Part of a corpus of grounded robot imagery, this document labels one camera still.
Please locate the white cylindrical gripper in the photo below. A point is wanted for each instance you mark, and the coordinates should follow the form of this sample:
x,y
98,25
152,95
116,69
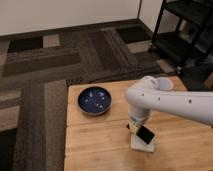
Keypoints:
x,y
138,116

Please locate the black eraser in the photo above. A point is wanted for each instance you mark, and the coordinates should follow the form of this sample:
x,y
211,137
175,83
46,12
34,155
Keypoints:
x,y
145,134

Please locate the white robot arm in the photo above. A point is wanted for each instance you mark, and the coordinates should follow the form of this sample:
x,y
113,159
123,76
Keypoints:
x,y
150,93

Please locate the white sponge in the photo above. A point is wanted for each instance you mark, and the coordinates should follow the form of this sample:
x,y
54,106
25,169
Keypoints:
x,y
138,144

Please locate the dark blue bowl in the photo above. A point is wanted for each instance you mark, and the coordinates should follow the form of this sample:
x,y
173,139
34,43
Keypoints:
x,y
94,100

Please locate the white cup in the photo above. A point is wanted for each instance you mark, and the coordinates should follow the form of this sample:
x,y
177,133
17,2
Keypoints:
x,y
165,84

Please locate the black metal shelf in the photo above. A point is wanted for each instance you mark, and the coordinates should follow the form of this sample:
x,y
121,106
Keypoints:
x,y
194,17

